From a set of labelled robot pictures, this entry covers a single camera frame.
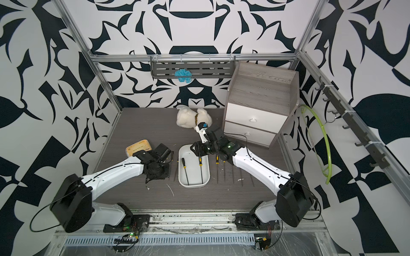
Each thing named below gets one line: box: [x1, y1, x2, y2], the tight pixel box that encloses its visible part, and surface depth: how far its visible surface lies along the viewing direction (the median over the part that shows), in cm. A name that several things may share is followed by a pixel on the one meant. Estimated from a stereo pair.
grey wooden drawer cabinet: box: [222, 61, 300, 149], surface depth 87 cm
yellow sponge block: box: [125, 139, 153, 157], surface depth 98 cm
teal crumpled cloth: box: [174, 68, 193, 84], surface depth 93 cm
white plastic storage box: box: [177, 144, 211, 189], surface depth 93 cm
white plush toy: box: [176, 107, 213, 129], surface depth 105 cm
